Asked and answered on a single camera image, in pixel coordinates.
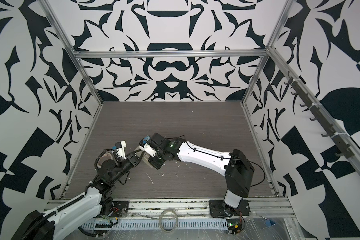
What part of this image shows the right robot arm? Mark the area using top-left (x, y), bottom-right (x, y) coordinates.
top-left (139, 133), bottom-right (255, 218)

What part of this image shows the coiled grey cable loop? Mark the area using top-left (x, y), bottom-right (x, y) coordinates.
top-left (158, 208), bottom-right (179, 233)

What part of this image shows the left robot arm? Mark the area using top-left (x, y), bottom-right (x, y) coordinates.
top-left (12, 150), bottom-right (144, 240)

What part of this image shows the blue owl toy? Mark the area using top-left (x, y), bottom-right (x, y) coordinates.
top-left (143, 136), bottom-right (151, 142)

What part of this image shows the blue tape piece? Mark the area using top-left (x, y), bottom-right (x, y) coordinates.
top-left (265, 219), bottom-right (276, 228)

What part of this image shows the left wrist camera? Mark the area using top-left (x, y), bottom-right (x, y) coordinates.
top-left (112, 141), bottom-right (127, 163)

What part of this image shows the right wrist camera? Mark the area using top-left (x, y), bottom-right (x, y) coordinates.
top-left (139, 139), bottom-right (157, 157)

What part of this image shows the white remote control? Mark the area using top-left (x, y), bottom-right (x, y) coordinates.
top-left (135, 147), bottom-right (153, 168)

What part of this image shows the beige tape roll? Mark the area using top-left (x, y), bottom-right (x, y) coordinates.
top-left (96, 152), bottom-right (115, 169)

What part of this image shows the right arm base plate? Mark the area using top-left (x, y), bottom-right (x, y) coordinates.
top-left (209, 199), bottom-right (251, 218)

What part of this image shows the wall hook rail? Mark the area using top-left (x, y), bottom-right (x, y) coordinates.
top-left (285, 73), bottom-right (355, 159)

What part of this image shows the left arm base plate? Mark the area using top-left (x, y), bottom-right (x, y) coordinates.
top-left (100, 201), bottom-right (130, 218)

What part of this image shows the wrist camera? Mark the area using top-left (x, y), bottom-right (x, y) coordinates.
top-left (112, 141), bottom-right (127, 163)
top-left (139, 139), bottom-right (157, 157)

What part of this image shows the white slotted cable duct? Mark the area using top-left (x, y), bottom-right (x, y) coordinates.
top-left (82, 219), bottom-right (228, 231)

